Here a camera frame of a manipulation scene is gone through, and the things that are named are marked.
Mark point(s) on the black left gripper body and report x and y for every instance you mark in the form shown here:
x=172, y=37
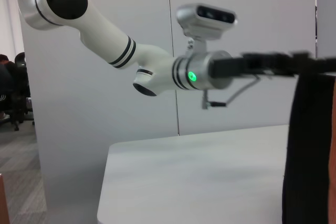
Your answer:
x=236, y=66

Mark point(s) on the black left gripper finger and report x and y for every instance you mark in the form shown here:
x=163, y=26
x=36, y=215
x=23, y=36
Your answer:
x=281, y=64
x=302, y=62

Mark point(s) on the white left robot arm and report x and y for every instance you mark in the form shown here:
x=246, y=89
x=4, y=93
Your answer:
x=105, y=37

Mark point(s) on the black office chair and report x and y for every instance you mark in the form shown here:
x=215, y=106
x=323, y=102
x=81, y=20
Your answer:
x=23, y=77

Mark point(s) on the seated person in dark shirt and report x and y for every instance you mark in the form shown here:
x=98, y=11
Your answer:
x=5, y=82

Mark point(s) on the brown wooden panel edge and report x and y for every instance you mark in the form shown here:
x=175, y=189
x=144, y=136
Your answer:
x=3, y=203

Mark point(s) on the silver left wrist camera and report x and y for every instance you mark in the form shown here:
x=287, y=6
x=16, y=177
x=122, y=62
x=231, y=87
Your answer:
x=207, y=24

